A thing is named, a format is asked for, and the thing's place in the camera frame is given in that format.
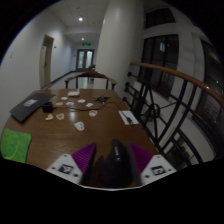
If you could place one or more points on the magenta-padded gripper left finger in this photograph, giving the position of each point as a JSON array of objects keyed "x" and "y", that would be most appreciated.
[{"x": 65, "y": 166}]

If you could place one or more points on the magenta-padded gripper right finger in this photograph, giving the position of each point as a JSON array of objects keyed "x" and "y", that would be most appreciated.
[{"x": 156, "y": 169}]

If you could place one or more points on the black computer mouse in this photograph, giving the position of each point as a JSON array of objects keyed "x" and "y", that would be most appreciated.
[{"x": 115, "y": 166}]

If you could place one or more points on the green mouse pad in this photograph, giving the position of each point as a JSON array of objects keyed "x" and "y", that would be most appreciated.
[{"x": 15, "y": 145}]

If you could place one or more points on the pale orange sticker card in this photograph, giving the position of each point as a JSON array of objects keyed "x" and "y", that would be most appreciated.
[{"x": 60, "y": 116}]

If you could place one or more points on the pale beige sticker card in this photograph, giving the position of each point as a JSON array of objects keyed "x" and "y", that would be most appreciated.
[{"x": 49, "y": 117}]

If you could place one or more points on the white paper pad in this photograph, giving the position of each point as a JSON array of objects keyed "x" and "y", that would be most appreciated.
[{"x": 128, "y": 117}]

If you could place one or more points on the white and red sticker card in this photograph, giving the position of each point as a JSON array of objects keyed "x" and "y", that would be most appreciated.
[{"x": 93, "y": 113}]

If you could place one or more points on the small black cup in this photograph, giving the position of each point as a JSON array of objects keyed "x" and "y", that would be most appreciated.
[{"x": 47, "y": 107}]

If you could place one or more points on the black closed laptop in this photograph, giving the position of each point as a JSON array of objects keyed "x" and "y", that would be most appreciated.
[{"x": 31, "y": 105}]

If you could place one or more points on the black railing with wooden handrail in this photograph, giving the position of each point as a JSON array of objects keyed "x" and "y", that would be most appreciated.
[{"x": 173, "y": 100}]

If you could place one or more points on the small white box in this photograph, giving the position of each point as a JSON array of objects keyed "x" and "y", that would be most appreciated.
[{"x": 73, "y": 93}]

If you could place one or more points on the wide dark window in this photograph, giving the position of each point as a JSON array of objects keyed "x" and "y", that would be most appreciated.
[{"x": 211, "y": 93}]

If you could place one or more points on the wooden armchair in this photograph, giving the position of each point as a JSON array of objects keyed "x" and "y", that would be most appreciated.
[{"x": 90, "y": 76}]

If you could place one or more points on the tall dark window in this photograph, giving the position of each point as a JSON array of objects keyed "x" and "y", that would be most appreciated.
[{"x": 160, "y": 63}]

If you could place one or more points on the side doorway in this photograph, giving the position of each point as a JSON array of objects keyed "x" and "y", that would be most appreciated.
[{"x": 46, "y": 60}]

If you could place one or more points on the double glass door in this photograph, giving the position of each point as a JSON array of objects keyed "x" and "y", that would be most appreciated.
[{"x": 85, "y": 59}]

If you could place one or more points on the green exit sign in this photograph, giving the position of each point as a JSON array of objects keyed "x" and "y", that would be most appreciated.
[{"x": 86, "y": 43}]

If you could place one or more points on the round ceiling light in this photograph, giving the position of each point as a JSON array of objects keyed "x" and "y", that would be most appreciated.
[
  {"x": 82, "y": 38},
  {"x": 80, "y": 19}
]

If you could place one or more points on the small dark upper window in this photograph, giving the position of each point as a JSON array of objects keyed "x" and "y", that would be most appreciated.
[{"x": 160, "y": 17}]

